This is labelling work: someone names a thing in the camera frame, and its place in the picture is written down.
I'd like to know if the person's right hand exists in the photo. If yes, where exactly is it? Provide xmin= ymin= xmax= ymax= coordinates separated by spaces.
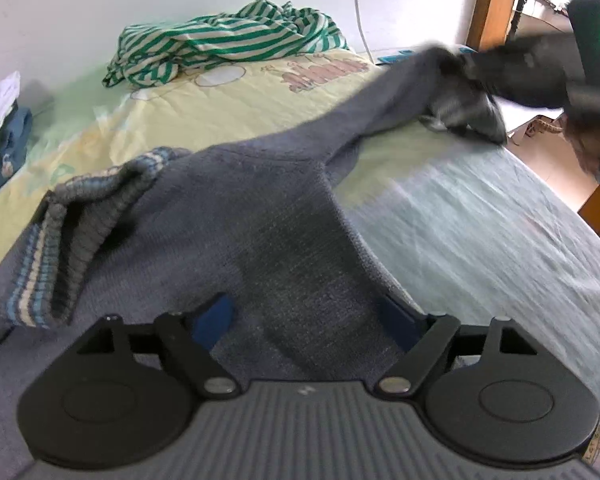
xmin=564 ymin=111 xmax=600 ymax=172

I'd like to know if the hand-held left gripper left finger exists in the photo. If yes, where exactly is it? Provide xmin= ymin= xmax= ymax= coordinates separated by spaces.
xmin=77 ymin=293 xmax=243 ymax=398

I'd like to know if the white bedside table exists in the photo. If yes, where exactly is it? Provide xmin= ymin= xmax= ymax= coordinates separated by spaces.
xmin=500 ymin=92 xmax=567 ymax=147

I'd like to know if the blue folded garment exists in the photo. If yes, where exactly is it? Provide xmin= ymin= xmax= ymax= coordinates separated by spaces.
xmin=0 ymin=106 xmax=34 ymax=204

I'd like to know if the grey blue knit sweater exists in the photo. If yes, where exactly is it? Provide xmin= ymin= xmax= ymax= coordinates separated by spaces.
xmin=0 ymin=46 xmax=509 ymax=480

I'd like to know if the green white striped shirt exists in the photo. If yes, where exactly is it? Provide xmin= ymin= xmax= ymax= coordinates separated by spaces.
xmin=102 ymin=0 xmax=352 ymax=89

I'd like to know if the yellow green printed bed sheet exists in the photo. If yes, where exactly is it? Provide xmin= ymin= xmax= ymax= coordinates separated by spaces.
xmin=0 ymin=46 xmax=600 ymax=480

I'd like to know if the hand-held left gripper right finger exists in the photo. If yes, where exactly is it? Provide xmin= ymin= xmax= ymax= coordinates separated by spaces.
xmin=374 ymin=295 xmax=538 ymax=398

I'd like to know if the wooden door frame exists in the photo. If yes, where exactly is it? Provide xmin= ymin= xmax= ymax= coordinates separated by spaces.
xmin=466 ymin=0 xmax=531 ymax=52

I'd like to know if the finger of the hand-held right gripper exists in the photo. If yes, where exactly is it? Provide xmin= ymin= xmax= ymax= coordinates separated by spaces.
xmin=461 ymin=31 xmax=589 ymax=109

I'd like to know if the white wall cable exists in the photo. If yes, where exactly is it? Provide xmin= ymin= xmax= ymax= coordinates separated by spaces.
xmin=352 ymin=0 xmax=377 ymax=59

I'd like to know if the blue patterned cloth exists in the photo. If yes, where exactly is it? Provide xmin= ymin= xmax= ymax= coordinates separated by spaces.
xmin=376 ymin=46 xmax=474 ymax=65

